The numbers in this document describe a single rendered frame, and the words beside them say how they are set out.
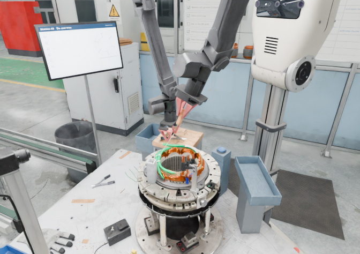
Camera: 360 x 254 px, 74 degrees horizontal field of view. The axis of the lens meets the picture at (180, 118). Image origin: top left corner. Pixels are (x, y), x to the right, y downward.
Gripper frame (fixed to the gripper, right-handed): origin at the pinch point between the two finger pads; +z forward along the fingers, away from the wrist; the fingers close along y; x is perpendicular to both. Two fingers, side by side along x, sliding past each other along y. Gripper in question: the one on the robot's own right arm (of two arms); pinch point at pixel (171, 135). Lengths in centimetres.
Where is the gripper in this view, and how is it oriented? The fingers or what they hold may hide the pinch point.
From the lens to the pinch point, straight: 117.0
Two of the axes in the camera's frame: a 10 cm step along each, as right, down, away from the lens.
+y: -4.1, 4.3, -8.0
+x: 9.1, 1.7, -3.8
